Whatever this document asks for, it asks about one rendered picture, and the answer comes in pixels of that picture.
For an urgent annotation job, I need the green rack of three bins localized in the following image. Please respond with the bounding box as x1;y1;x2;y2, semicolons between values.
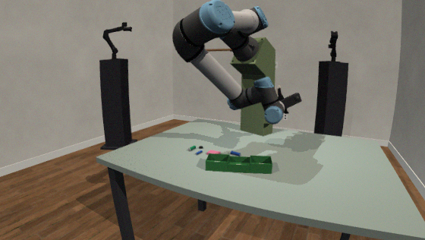
206;153;272;174

